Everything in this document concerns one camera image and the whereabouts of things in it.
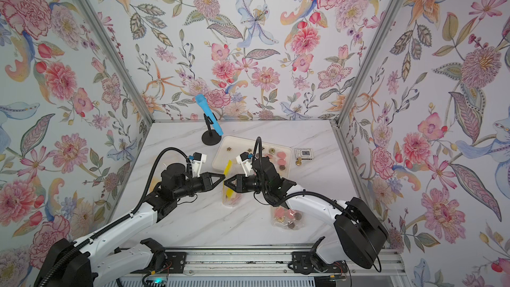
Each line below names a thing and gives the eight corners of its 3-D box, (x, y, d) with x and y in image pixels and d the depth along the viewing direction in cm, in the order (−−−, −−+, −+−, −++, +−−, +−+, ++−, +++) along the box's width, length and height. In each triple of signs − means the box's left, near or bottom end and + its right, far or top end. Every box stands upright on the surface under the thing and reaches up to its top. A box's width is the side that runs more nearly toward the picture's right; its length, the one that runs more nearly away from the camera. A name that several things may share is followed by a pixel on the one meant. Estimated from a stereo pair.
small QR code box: (295, 159, 106) (296, 157, 104) (293, 150, 110) (294, 148, 108) (313, 159, 106) (314, 157, 104) (311, 150, 110) (312, 148, 108)
